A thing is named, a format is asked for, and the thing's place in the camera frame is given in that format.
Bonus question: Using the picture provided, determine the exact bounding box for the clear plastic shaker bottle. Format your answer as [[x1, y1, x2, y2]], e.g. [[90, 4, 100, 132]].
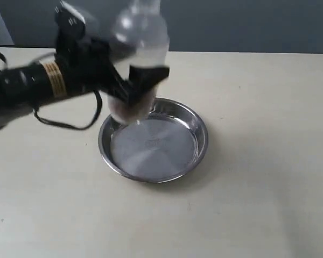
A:
[[108, 1, 170, 125]]

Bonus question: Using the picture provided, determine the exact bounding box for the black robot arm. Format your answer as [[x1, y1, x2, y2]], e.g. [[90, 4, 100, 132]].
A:
[[0, 34, 170, 128]]

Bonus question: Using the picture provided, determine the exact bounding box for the round stainless steel tray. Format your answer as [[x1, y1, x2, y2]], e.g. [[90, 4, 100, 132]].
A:
[[98, 98, 209, 183]]

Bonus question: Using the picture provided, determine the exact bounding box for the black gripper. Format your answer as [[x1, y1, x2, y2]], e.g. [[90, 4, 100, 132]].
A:
[[55, 34, 170, 105]]

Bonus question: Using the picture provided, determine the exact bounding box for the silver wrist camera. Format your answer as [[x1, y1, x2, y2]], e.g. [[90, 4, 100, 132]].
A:
[[55, 1, 99, 35]]

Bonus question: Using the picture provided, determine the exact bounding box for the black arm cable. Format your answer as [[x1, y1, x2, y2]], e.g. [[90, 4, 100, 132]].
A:
[[0, 47, 103, 135]]

